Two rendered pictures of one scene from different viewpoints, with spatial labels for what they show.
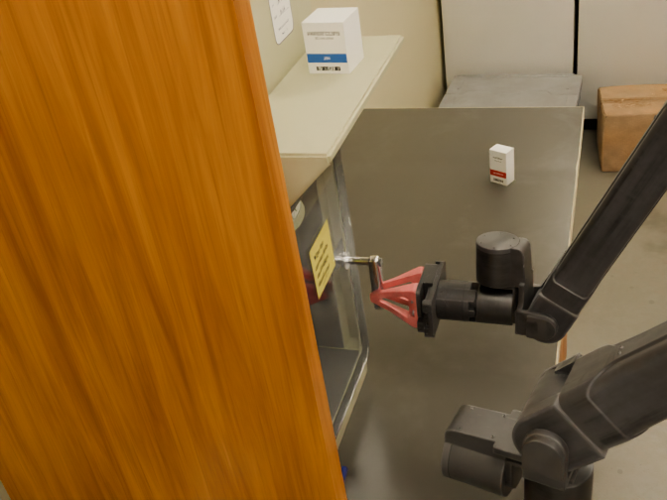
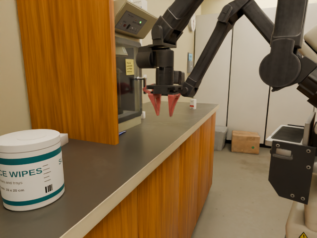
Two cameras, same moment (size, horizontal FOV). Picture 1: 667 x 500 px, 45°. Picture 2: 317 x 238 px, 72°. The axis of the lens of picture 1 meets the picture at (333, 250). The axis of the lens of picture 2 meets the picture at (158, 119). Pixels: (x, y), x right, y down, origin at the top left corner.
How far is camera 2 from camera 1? 0.68 m
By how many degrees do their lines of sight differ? 21
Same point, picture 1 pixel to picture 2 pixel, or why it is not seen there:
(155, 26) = not seen: outside the picture
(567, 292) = (191, 79)
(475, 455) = (144, 52)
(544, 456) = (156, 30)
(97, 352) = (62, 54)
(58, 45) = not seen: outside the picture
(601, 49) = (233, 121)
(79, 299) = (61, 35)
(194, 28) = not seen: outside the picture
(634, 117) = (240, 136)
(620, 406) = (175, 9)
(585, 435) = (167, 22)
